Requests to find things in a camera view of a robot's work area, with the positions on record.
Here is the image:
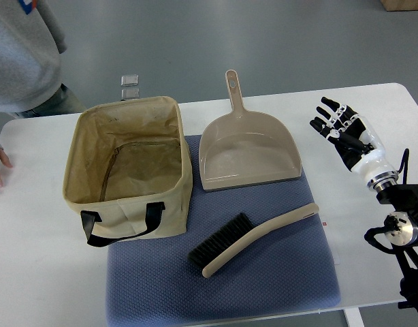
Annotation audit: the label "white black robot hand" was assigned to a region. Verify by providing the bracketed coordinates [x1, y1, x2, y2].
[310, 97, 398, 192]

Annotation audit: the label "beige hand broom black bristles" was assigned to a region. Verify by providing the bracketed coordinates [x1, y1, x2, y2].
[187, 203, 319, 278]

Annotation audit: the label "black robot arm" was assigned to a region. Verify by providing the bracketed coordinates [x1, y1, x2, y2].
[364, 149, 418, 312]

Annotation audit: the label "beige plastic dustpan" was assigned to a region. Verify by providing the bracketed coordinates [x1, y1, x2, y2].
[199, 69, 302, 191]

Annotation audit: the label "person in grey sweater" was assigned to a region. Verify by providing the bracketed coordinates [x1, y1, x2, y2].
[0, 0, 88, 149]

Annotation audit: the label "wooden box corner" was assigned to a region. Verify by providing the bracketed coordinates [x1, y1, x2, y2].
[380, 0, 418, 12]

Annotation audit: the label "lower metal floor plate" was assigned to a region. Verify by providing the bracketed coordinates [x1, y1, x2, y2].
[121, 87, 140, 101]

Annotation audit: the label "metal floor plate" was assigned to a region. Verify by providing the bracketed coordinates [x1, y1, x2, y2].
[120, 74, 139, 87]
[121, 87, 140, 101]

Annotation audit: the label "upper metal floor plate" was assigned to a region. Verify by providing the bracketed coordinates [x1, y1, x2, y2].
[120, 74, 139, 87]

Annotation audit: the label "white table leg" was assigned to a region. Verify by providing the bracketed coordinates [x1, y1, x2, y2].
[343, 307, 365, 327]

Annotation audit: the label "blue quilted mat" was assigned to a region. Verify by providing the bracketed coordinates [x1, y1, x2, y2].
[106, 136, 340, 326]

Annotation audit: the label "cream fabric bag black handles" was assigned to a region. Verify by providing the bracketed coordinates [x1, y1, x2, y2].
[63, 96, 193, 247]

